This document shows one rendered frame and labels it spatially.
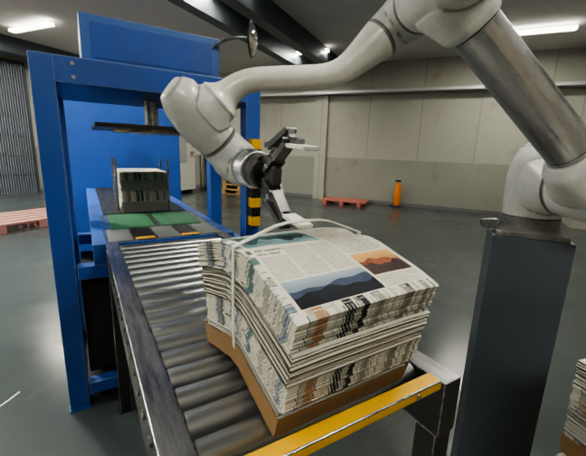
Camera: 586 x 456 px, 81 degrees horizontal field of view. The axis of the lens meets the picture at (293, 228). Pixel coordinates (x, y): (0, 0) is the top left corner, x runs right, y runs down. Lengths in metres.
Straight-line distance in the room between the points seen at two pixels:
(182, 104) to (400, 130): 8.18
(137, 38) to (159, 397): 1.54
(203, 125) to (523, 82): 0.68
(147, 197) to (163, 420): 1.94
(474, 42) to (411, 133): 7.96
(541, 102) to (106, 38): 1.61
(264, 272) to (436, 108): 8.41
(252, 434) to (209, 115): 0.62
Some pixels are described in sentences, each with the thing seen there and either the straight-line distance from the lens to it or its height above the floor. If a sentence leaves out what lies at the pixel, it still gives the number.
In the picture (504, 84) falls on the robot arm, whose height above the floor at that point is 1.37.
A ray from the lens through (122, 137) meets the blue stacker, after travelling 4.01.
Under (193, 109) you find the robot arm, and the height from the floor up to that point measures 1.30.
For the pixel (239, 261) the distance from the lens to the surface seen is 0.58.
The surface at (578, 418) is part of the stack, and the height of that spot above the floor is 0.70.
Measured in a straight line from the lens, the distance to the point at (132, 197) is 2.45.
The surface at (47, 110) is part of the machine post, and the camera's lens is 1.69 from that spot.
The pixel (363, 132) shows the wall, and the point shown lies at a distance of 9.02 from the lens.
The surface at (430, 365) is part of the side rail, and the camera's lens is 0.82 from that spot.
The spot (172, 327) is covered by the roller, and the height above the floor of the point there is 0.79.
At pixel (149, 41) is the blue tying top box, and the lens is 1.88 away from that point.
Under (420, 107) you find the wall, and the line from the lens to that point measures 8.85.
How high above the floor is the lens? 1.22
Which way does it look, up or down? 13 degrees down
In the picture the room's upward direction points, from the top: 2 degrees clockwise
